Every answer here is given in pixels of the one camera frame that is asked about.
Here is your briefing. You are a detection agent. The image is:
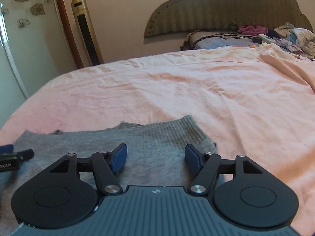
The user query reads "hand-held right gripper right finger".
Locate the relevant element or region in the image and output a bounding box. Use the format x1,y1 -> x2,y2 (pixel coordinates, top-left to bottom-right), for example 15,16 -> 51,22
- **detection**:
184,143 -> 265,196

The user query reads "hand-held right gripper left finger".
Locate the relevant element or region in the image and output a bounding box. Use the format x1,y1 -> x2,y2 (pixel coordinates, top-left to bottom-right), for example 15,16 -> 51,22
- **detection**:
48,143 -> 128,196

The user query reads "grey sweater with navy sleeves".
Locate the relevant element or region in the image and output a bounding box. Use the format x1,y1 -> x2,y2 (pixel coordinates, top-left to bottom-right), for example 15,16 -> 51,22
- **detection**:
0,115 -> 218,236

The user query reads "pile of light clothes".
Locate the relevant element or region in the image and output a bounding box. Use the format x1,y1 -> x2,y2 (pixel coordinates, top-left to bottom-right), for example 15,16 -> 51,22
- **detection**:
272,22 -> 315,60

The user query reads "pink bed sheet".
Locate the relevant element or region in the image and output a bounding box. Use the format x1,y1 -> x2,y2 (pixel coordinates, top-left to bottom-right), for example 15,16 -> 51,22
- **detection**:
0,43 -> 315,236

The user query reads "patterned pillow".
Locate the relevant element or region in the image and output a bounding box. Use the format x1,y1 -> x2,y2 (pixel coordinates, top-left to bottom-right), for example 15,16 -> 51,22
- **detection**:
181,31 -> 261,52

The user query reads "gold tower fan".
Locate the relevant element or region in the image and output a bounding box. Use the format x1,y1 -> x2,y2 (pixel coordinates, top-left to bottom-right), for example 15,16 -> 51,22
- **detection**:
71,0 -> 104,67

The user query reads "pink garment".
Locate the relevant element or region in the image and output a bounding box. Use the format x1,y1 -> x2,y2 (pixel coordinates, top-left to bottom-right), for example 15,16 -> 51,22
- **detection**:
237,25 -> 268,36

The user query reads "olive padded headboard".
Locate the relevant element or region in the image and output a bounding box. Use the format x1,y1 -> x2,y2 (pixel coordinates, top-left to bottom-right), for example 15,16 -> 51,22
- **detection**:
143,0 -> 314,39

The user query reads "brown wooden door frame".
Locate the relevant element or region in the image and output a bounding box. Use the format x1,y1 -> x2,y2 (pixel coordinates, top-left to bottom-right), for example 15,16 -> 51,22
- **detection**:
52,0 -> 85,69

